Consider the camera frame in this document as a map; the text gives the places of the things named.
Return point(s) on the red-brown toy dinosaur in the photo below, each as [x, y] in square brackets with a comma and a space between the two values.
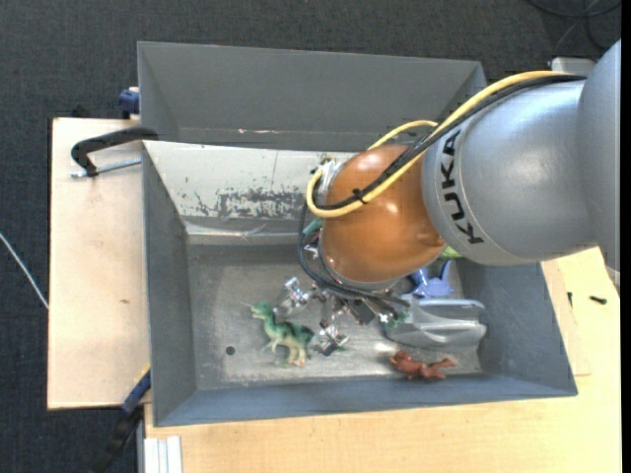
[419, 368]

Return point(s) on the green toy dinosaur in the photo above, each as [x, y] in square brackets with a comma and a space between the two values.
[288, 335]

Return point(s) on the small black screw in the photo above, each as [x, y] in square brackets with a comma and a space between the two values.
[599, 300]

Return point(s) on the blue toy shark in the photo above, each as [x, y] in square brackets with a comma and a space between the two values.
[434, 286]

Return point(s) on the grey metal bin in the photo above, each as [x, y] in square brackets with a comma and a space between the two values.
[236, 313]

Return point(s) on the pale wood flat board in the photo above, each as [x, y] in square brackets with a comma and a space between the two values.
[98, 274]

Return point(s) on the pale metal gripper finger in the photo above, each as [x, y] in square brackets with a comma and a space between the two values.
[296, 294]
[331, 339]

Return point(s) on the light green small thing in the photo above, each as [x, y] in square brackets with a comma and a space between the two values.
[449, 252]

